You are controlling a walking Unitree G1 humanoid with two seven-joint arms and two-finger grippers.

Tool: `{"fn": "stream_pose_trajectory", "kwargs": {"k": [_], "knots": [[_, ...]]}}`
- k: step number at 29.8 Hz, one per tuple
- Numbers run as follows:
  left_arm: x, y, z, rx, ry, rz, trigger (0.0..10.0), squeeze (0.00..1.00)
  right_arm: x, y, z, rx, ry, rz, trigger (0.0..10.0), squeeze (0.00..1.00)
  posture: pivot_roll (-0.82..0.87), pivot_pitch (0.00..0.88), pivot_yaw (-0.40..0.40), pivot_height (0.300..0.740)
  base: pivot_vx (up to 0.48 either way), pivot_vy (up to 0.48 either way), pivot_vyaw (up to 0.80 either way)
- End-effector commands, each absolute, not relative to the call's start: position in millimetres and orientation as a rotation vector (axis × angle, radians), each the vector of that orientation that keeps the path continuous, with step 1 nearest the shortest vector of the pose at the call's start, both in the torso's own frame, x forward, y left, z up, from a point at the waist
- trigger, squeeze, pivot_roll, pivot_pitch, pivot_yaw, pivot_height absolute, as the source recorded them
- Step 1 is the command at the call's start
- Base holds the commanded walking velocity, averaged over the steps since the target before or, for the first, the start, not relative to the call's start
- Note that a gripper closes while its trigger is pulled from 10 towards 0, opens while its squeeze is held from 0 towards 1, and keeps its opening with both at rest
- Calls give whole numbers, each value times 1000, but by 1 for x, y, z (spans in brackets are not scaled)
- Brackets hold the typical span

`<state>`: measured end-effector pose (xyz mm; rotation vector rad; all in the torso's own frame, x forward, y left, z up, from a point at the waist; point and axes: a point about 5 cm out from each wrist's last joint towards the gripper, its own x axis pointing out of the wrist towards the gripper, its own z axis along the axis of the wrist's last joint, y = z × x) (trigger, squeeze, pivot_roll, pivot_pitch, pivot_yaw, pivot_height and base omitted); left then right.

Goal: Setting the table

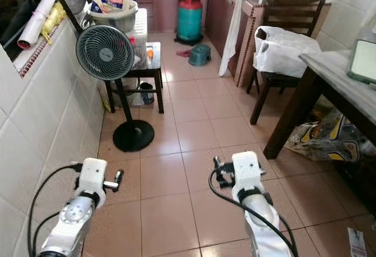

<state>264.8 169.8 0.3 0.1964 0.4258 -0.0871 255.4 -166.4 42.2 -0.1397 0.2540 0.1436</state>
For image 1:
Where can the dark bottle under stool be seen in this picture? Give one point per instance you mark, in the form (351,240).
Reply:
(144,94)

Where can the white paper roll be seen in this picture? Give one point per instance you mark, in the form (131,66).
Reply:
(39,17)

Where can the small teal plastic stool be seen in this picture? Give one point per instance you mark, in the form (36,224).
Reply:
(200,55)

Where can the black standing fan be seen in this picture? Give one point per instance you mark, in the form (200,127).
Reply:
(104,52)

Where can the marble top wooden table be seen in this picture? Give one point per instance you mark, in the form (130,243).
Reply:
(341,80)

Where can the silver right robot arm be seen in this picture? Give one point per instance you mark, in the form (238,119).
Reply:
(264,224)

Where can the green and white container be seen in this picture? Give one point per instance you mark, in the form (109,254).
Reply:
(363,62)

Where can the white plastic bag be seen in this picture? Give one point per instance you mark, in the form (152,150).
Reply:
(285,51)

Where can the dark wooden stool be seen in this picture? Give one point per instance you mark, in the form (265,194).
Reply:
(155,69)

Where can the dark wooden chair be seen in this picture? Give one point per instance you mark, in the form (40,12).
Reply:
(299,4)

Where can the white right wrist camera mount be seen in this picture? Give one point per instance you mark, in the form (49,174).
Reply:
(247,170)

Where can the red cloth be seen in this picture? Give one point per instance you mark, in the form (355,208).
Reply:
(183,52)

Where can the white plastic storage box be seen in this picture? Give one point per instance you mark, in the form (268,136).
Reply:
(141,33)

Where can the white hanging cloth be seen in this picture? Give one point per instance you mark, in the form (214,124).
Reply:
(234,27)

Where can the yellow plastic bag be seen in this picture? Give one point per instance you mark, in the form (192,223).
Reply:
(54,20)

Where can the teal gas cylinder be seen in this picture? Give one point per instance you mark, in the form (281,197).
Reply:
(190,22)

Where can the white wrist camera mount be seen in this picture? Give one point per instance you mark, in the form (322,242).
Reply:
(92,174)
(247,170)

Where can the white printed paper label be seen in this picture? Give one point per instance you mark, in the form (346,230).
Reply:
(358,243)

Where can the grey metal pot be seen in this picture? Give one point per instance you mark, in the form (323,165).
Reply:
(114,20)

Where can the tiled kitchen counter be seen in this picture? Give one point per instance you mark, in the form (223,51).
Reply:
(217,10)

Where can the small orange item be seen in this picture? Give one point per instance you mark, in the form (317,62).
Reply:
(150,52)

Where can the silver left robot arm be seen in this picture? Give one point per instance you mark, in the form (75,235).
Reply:
(70,224)

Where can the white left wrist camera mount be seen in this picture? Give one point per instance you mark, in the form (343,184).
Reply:
(92,174)

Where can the printed woven sack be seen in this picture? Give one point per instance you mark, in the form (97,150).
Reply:
(323,139)

